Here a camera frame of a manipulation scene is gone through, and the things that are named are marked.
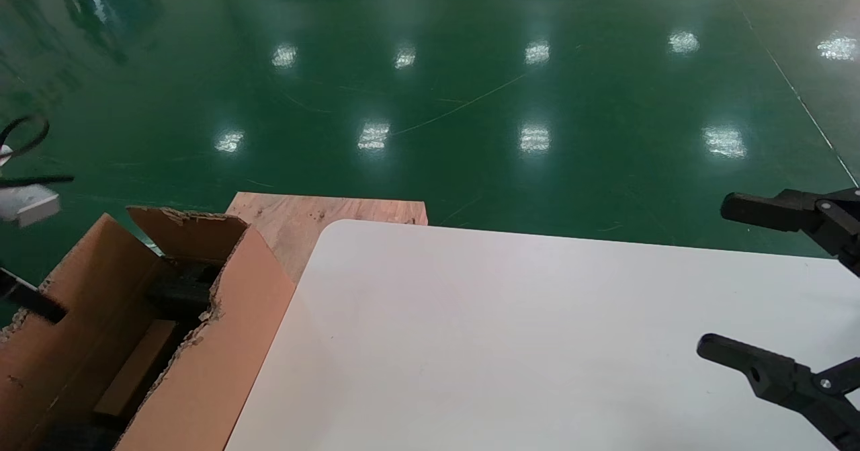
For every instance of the large open cardboard box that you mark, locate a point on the large open cardboard box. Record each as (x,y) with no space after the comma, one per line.
(228,343)

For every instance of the wooden board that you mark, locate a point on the wooden board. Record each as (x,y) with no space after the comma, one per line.
(295,229)

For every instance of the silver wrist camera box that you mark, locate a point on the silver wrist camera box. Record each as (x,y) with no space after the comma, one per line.
(30,206)

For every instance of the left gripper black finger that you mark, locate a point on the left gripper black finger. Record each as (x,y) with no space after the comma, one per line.
(30,298)

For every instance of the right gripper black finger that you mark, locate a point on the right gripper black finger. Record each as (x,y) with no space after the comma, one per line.
(779,380)
(793,210)

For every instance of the small cardboard box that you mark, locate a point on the small cardboard box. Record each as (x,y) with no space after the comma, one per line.
(138,370)

